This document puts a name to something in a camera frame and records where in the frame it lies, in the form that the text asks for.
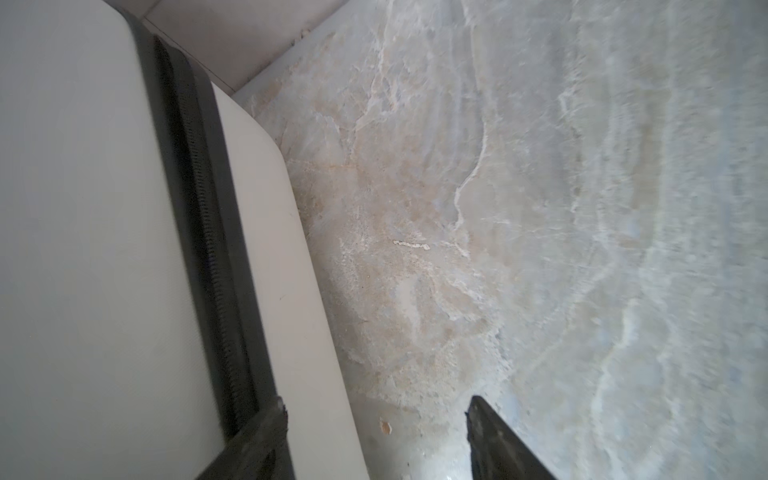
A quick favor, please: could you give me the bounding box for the black and white suitcase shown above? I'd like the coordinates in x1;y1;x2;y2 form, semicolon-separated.
1;1;369;479

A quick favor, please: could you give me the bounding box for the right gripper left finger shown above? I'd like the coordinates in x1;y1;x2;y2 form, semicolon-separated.
197;396;288;480

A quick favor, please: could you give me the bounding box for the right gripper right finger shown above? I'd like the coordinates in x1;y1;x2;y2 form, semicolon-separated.
466;395;555;480

